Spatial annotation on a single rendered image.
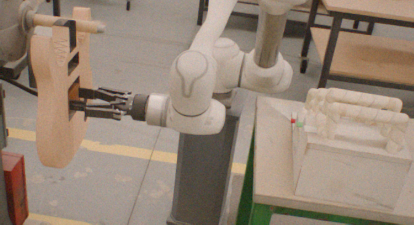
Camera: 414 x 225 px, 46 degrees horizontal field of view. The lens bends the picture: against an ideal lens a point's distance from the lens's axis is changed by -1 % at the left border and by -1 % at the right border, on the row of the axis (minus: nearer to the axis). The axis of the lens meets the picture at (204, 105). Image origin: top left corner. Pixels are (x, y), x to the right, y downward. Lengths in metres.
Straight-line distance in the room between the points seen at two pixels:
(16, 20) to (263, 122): 0.83
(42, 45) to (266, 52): 1.01
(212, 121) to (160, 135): 1.95
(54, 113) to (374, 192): 0.85
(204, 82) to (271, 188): 0.38
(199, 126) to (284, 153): 0.34
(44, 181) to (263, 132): 1.56
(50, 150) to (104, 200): 1.44
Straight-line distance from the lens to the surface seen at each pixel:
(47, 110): 1.29
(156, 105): 1.33
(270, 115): 1.73
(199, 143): 2.28
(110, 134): 3.24
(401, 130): 1.31
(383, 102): 1.36
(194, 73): 1.15
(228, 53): 2.13
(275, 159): 1.51
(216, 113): 1.32
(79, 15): 1.47
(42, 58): 1.21
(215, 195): 2.42
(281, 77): 2.13
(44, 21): 1.45
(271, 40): 1.89
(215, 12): 1.54
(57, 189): 2.81
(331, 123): 1.28
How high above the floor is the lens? 1.76
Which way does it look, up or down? 29 degrees down
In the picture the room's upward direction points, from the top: 7 degrees clockwise
